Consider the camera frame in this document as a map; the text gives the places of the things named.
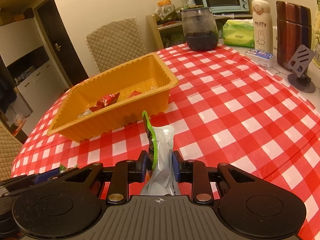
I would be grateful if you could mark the green brown candy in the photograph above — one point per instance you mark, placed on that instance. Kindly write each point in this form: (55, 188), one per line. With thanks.
(63, 169)

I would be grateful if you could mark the dark glass jar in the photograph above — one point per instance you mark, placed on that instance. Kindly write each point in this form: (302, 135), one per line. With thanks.
(199, 28)

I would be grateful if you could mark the silver green snack pouch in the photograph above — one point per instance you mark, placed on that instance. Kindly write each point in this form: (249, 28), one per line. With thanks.
(161, 180)

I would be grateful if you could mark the grey dark snack packet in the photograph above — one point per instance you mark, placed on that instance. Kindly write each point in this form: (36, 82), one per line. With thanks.
(86, 112)

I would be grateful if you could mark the dark red chocolate packet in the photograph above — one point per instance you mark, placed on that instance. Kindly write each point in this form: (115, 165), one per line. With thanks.
(105, 101)

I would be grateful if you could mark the quilted beige chair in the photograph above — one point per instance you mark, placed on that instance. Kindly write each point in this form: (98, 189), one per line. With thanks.
(115, 43)

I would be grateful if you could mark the red white checkered tablecloth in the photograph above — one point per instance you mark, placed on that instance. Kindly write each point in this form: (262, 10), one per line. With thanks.
(225, 109)

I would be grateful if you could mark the white miffy bottle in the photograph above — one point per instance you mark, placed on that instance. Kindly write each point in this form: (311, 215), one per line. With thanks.
(262, 25)

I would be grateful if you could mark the orange plastic tray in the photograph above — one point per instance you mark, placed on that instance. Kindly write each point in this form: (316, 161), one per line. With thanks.
(147, 74)

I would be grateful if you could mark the red candy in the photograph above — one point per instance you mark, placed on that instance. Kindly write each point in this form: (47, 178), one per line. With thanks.
(134, 93)

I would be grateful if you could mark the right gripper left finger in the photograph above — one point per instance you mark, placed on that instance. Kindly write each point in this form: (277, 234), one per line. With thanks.
(93, 178)

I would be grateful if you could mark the wooden side shelf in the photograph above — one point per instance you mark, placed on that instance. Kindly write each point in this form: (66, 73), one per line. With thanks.
(166, 34)

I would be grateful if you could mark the orange lid snack jar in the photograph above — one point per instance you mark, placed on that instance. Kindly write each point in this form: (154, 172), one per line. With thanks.
(166, 11)

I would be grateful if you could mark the white cabinet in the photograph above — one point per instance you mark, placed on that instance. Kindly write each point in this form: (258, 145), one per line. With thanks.
(29, 65)

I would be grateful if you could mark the brown metal thermos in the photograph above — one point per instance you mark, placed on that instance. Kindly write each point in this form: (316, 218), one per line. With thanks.
(294, 28)

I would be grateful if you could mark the green tissue pack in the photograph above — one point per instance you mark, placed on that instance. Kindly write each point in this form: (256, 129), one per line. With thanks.
(239, 33)

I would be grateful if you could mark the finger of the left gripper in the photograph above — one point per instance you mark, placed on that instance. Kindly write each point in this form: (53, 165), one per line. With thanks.
(57, 172)

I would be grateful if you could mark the dark wooden door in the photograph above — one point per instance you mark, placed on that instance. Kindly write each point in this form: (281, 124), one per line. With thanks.
(58, 42)

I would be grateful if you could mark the green sunflower seed bag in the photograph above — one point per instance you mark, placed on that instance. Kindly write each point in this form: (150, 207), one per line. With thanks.
(316, 36)

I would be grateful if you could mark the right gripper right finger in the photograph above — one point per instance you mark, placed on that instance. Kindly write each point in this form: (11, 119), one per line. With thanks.
(225, 176)

